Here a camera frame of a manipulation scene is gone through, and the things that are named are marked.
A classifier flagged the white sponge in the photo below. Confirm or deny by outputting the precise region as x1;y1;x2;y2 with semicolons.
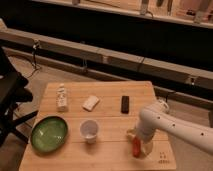
82;96;100;111

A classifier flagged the black tripod stand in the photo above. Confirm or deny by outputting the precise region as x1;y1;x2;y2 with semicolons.
27;40;42;78

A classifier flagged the white plastic bottle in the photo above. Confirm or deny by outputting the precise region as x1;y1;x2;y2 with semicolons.
56;84;68;112

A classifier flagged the black chair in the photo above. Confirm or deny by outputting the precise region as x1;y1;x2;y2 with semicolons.
0;46;37;147

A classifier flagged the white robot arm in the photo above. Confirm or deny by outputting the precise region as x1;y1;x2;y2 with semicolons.
126;100;213;155

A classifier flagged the black rectangular block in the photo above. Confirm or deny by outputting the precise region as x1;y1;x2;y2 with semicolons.
121;96;129;114

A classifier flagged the white plastic cup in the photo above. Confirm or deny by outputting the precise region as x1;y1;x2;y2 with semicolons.
80;120;99;144

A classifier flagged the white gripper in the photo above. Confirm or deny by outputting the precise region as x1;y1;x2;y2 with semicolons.
126;128;155;157

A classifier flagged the green plate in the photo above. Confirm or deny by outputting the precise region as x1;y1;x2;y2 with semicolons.
30;116;68;153

